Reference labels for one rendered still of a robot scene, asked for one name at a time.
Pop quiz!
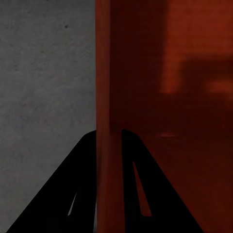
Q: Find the storage box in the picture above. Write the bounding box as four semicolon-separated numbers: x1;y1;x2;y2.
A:
95;0;233;233

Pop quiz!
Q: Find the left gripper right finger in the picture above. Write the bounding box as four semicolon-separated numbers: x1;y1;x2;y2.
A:
122;129;204;233

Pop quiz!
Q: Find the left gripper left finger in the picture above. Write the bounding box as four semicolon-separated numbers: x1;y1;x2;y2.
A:
6;130;97;233

